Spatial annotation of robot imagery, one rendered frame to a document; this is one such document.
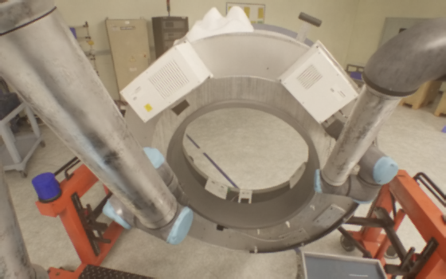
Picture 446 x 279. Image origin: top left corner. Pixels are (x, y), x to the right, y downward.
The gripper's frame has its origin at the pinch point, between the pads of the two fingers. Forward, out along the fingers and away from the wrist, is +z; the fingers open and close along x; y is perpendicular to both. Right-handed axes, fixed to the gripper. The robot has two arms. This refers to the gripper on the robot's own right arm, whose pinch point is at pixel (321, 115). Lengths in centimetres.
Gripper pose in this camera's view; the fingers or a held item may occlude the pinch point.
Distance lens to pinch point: 110.5
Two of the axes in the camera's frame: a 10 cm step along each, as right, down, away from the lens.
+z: -2.6, -5.7, 7.8
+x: 6.9, -6.7, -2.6
